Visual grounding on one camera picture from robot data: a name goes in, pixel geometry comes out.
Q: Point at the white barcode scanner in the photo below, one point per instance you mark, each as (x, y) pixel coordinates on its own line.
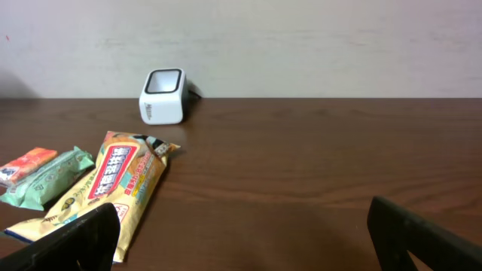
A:
(164, 97)

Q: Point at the orange snack pack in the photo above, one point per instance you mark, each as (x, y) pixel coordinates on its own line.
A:
(14, 171)

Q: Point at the yellow wet wipes pack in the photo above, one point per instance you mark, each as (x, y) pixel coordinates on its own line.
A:
(128, 168)

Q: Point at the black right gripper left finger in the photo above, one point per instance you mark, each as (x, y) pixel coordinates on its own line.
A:
(86, 243)

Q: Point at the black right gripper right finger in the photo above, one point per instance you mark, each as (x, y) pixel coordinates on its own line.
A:
(397, 233)

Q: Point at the green wipes pack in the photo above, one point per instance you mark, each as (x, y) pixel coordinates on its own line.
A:
(49, 181)

